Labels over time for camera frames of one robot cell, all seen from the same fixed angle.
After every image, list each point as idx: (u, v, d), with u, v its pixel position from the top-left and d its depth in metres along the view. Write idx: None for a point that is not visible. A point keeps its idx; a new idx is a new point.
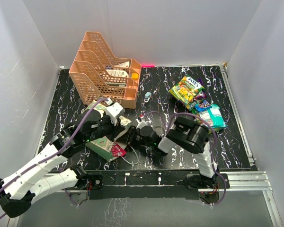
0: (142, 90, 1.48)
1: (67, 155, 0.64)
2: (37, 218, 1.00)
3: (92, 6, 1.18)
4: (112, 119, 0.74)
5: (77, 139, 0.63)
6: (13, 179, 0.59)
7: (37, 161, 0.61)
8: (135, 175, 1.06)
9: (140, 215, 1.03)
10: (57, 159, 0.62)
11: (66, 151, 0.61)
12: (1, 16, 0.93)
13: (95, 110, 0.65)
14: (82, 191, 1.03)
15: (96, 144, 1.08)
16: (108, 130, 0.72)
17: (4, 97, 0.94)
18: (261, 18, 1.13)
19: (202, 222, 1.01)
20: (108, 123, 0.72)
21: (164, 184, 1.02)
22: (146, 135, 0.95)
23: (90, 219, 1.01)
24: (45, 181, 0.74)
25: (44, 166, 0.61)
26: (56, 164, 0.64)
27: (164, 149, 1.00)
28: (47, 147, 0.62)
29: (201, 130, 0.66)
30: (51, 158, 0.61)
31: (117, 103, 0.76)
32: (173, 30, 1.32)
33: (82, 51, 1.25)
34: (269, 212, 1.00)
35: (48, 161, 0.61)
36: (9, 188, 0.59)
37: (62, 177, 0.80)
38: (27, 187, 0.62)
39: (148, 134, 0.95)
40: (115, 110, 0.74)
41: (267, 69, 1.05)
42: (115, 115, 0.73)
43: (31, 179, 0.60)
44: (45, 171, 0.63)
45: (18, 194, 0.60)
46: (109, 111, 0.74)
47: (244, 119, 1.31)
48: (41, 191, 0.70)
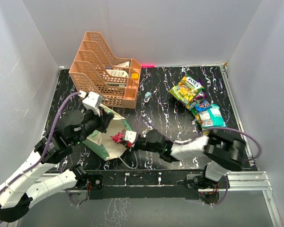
0: (142, 90, 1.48)
1: (54, 161, 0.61)
2: (37, 218, 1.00)
3: (92, 5, 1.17)
4: (94, 111, 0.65)
5: (62, 144, 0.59)
6: (2, 189, 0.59)
7: (22, 170, 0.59)
8: (135, 175, 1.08)
9: (140, 216, 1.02)
10: (42, 166, 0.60)
11: (50, 158, 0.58)
12: (0, 16, 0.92)
13: (78, 111, 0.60)
14: (82, 191, 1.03)
15: (90, 138, 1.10)
16: (94, 126, 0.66)
17: (4, 97, 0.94)
18: (261, 18, 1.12)
19: (202, 222, 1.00)
20: (93, 117, 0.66)
21: (164, 184, 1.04)
22: (154, 142, 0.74)
23: (90, 219, 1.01)
24: (43, 184, 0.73)
25: (30, 175, 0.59)
26: (43, 170, 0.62)
27: (179, 157, 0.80)
28: (31, 155, 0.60)
29: (241, 145, 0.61)
30: (36, 167, 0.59)
31: (91, 93, 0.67)
32: (173, 30, 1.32)
33: (82, 51, 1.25)
34: (269, 212, 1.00)
35: (33, 170, 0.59)
36: (0, 198, 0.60)
37: (59, 179, 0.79)
38: (19, 196, 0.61)
39: (156, 139, 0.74)
40: (92, 100, 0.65)
41: (267, 69, 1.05)
42: (95, 105, 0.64)
43: (19, 188, 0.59)
44: (34, 178, 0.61)
45: (10, 203, 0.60)
46: (87, 105, 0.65)
47: (244, 119, 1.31)
48: (39, 195, 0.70)
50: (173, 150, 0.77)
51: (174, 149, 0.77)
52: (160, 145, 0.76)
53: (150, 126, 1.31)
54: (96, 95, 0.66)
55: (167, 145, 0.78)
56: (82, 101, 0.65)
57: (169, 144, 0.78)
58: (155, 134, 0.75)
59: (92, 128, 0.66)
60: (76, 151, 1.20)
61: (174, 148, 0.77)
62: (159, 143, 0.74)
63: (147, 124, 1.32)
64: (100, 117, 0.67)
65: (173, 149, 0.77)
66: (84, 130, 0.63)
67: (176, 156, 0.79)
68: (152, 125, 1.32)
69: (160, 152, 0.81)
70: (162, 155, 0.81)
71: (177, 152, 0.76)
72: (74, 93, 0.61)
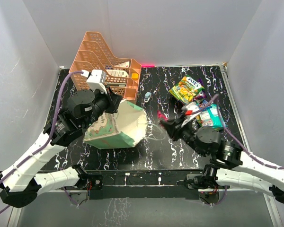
0: (142, 89, 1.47)
1: (64, 143, 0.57)
2: (37, 218, 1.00)
3: (92, 5, 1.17)
4: (101, 89, 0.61)
5: (72, 126, 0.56)
6: (10, 171, 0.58)
7: (31, 152, 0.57)
8: (136, 175, 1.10)
9: (140, 216, 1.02)
10: (52, 149, 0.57)
11: (61, 139, 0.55)
12: (0, 15, 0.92)
13: (88, 91, 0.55)
14: (82, 191, 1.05)
15: (107, 135, 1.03)
16: (103, 106, 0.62)
17: (4, 97, 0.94)
18: (261, 18, 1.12)
19: (202, 222, 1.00)
20: (99, 98, 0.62)
21: (164, 184, 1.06)
22: (209, 143, 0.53)
23: (90, 219, 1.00)
24: (50, 175, 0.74)
25: (39, 157, 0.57)
26: (52, 154, 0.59)
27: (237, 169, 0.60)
28: (40, 136, 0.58)
29: None
30: (45, 148, 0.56)
31: (93, 71, 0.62)
32: (172, 31, 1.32)
33: (82, 51, 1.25)
34: (269, 212, 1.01)
35: (42, 152, 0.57)
36: (8, 181, 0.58)
37: (65, 174, 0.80)
38: (28, 179, 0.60)
39: (212, 138, 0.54)
40: (95, 76, 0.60)
41: (267, 69, 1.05)
42: (99, 82, 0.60)
43: (28, 171, 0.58)
44: (43, 161, 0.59)
45: (19, 186, 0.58)
46: (92, 82, 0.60)
47: (244, 119, 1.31)
48: (47, 183, 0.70)
50: (237, 161, 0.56)
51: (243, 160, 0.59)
52: (214, 148, 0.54)
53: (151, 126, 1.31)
54: (99, 72, 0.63)
55: (227, 149, 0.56)
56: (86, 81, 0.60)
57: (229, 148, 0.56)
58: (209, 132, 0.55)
59: (102, 109, 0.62)
60: (75, 151, 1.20)
61: (248, 164, 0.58)
62: (215, 144, 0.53)
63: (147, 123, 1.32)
64: (108, 94, 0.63)
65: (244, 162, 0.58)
66: (95, 111, 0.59)
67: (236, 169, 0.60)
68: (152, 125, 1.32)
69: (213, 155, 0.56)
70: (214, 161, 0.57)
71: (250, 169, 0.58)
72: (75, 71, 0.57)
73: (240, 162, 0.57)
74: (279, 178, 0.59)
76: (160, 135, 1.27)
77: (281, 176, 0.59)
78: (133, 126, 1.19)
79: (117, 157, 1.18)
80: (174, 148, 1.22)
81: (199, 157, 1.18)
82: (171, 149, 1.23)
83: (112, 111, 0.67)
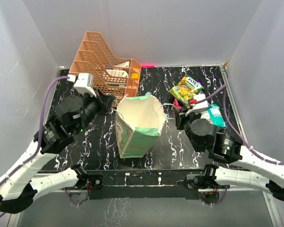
0: (142, 89, 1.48)
1: (55, 150, 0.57)
2: (37, 218, 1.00)
3: (92, 5, 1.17)
4: (90, 92, 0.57)
5: (61, 133, 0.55)
6: (3, 180, 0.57)
7: (22, 161, 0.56)
8: (135, 175, 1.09)
9: (140, 215, 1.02)
10: (42, 157, 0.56)
11: (50, 147, 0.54)
12: (0, 16, 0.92)
13: (76, 98, 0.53)
14: (82, 191, 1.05)
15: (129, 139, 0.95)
16: (94, 110, 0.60)
17: (4, 97, 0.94)
18: (261, 18, 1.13)
19: (202, 222, 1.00)
20: (90, 101, 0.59)
21: (164, 184, 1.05)
22: (204, 135, 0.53)
23: (90, 219, 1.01)
24: (47, 178, 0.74)
25: (30, 166, 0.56)
26: (44, 162, 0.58)
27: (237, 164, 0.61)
28: (31, 145, 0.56)
29: None
30: (36, 157, 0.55)
31: (80, 74, 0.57)
32: (172, 31, 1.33)
33: (82, 51, 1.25)
34: (268, 212, 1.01)
35: (33, 161, 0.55)
36: (1, 189, 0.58)
37: (62, 176, 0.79)
38: (22, 187, 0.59)
39: (207, 130, 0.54)
40: (83, 80, 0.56)
41: (267, 70, 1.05)
42: (87, 85, 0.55)
43: (20, 179, 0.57)
44: (35, 170, 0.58)
45: (12, 194, 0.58)
46: (79, 87, 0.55)
47: (244, 119, 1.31)
48: (43, 187, 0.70)
50: (236, 156, 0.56)
51: (244, 153, 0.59)
52: (210, 141, 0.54)
53: None
54: (85, 75, 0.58)
55: (226, 142, 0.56)
56: (74, 85, 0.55)
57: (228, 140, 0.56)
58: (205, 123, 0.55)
59: (94, 113, 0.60)
60: (75, 151, 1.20)
61: (248, 158, 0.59)
62: (210, 135, 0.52)
63: None
64: (97, 98, 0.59)
65: (244, 157, 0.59)
66: (85, 116, 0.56)
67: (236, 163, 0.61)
68: None
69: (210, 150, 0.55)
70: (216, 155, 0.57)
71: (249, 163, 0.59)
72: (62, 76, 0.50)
73: (240, 156, 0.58)
74: (279, 174, 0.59)
76: (160, 135, 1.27)
77: (281, 172, 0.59)
78: (155, 121, 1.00)
79: (117, 157, 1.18)
80: (174, 148, 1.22)
81: (199, 157, 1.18)
82: (171, 149, 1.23)
83: (105, 113, 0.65)
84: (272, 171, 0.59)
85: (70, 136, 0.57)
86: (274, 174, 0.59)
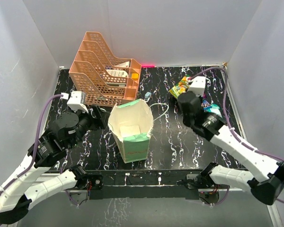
0: (142, 89, 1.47)
1: (48, 164, 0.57)
2: (37, 219, 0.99)
3: (92, 5, 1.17)
4: (82, 109, 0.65)
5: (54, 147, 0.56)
6: None
7: (16, 174, 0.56)
8: (135, 175, 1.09)
9: (140, 215, 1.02)
10: (36, 170, 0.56)
11: (44, 161, 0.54)
12: (0, 15, 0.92)
13: (73, 114, 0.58)
14: (82, 191, 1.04)
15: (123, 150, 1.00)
16: (86, 125, 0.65)
17: (4, 97, 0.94)
18: (262, 18, 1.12)
19: (202, 222, 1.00)
20: (82, 117, 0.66)
21: (164, 184, 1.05)
22: (185, 103, 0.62)
23: (90, 219, 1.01)
24: (43, 186, 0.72)
25: (24, 179, 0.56)
26: (38, 175, 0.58)
27: (214, 141, 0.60)
28: (25, 159, 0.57)
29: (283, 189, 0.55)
30: (30, 171, 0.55)
31: (73, 91, 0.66)
32: (173, 30, 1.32)
33: (82, 51, 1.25)
34: (269, 212, 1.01)
35: (27, 173, 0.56)
36: None
37: (59, 180, 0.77)
38: (17, 198, 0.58)
39: (190, 100, 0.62)
40: (76, 98, 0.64)
41: (267, 69, 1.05)
42: (80, 102, 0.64)
43: (14, 193, 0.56)
44: (30, 182, 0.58)
45: (8, 206, 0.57)
46: (72, 104, 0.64)
47: (244, 119, 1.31)
48: (37, 196, 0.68)
50: (214, 130, 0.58)
51: (221, 132, 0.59)
52: (192, 110, 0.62)
53: None
54: (78, 92, 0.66)
55: (210, 117, 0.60)
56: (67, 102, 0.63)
57: (213, 116, 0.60)
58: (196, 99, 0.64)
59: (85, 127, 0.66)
60: (75, 151, 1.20)
61: (225, 136, 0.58)
62: (191, 104, 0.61)
63: None
64: (89, 114, 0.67)
65: (222, 135, 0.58)
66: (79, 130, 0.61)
67: (212, 141, 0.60)
68: None
69: (192, 119, 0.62)
70: (196, 126, 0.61)
71: (226, 143, 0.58)
72: (58, 94, 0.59)
73: (217, 132, 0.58)
74: (252, 161, 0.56)
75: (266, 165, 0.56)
76: (160, 134, 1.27)
77: (255, 160, 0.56)
78: (148, 121, 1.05)
79: (117, 157, 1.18)
80: (174, 148, 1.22)
81: (199, 157, 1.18)
82: (171, 149, 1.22)
83: (95, 126, 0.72)
84: (247, 155, 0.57)
85: (64, 150, 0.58)
86: (247, 160, 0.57)
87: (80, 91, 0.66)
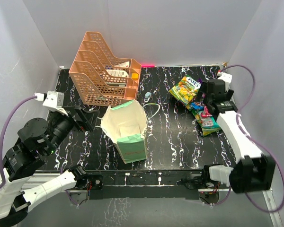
0: (142, 89, 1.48)
1: (23, 175, 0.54)
2: (37, 219, 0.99)
3: (92, 5, 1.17)
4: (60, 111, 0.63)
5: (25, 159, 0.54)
6: None
7: None
8: (135, 175, 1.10)
9: (140, 216, 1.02)
10: (14, 183, 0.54)
11: (17, 173, 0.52)
12: (0, 15, 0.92)
13: (42, 121, 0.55)
14: (82, 191, 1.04)
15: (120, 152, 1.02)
16: (66, 128, 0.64)
17: (4, 97, 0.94)
18: (262, 18, 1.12)
19: (202, 222, 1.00)
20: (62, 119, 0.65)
21: (164, 184, 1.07)
22: (212, 84, 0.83)
23: (90, 219, 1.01)
24: (41, 187, 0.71)
25: (4, 192, 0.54)
26: (19, 184, 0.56)
27: (219, 121, 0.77)
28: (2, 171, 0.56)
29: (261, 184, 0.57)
30: (7, 185, 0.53)
31: (49, 92, 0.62)
32: (173, 30, 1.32)
33: (82, 51, 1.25)
34: (269, 212, 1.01)
35: (5, 187, 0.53)
36: None
37: (58, 181, 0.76)
38: (7, 206, 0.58)
39: (217, 83, 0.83)
40: (52, 100, 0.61)
41: (267, 69, 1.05)
42: (56, 106, 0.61)
43: (1, 203, 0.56)
44: (13, 192, 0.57)
45: (0, 214, 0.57)
46: (48, 107, 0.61)
47: (244, 119, 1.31)
48: (37, 198, 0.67)
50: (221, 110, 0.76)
51: (228, 117, 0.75)
52: (214, 91, 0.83)
53: (151, 126, 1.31)
54: (54, 94, 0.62)
55: (227, 103, 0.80)
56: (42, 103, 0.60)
57: (229, 104, 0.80)
58: (222, 88, 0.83)
59: (66, 131, 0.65)
60: (75, 152, 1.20)
61: (229, 121, 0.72)
62: (217, 85, 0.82)
63: (146, 124, 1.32)
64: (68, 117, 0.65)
65: (226, 118, 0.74)
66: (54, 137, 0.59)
67: (219, 120, 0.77)
68: (152, 125, 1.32)
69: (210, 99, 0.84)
70: (209, 103, 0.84)
71: (226, 124, 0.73)
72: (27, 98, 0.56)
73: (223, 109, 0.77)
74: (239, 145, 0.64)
75: (250, 149, 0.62)
76: (159, 134, 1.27)
77: (242, 144, 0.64)
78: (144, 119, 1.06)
79: (117, 157, 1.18)
80: (174, 148, 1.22)
81: (199, 157, 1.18)
82: (171, 149, 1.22)
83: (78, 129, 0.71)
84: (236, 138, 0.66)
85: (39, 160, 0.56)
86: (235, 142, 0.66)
87: (57, 92, 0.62)
